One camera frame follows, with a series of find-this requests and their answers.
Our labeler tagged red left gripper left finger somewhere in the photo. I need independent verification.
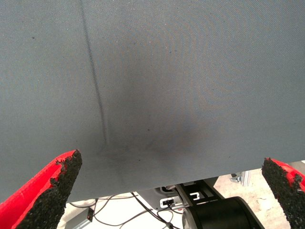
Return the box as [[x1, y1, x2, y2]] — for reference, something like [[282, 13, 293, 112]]
[[0, 149, 83, 229]]

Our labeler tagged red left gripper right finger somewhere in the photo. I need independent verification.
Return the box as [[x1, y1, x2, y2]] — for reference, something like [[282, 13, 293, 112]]
[[261, 157, 305, 229]]

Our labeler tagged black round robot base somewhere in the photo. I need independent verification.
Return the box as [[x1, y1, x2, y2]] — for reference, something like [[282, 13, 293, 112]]
[[182, 197, 263, 229]]

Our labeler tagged aluminium profile piece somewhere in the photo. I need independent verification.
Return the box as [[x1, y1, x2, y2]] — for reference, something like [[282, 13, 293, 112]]
[[230, 170, 250, 186]]

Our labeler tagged grey floor box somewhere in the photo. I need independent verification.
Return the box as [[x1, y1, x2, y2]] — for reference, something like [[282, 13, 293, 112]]
[[69, 207, 96, 229]]

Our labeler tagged grey chassis panel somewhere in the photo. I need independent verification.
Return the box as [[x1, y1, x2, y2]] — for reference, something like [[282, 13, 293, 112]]
[[138, 187, 184, 210]]

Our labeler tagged dark grey table cloth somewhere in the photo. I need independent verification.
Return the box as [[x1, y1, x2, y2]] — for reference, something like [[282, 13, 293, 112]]
[[0, 0, 305, 205]]

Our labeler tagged black metal frame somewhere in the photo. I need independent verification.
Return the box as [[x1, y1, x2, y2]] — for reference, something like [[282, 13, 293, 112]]
[[177, 180, 224, 203]]

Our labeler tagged thin black floor cable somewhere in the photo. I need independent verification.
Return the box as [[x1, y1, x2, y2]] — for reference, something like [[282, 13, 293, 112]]
[[131, 191, 182, 229], [69, 193, 174, 229]]

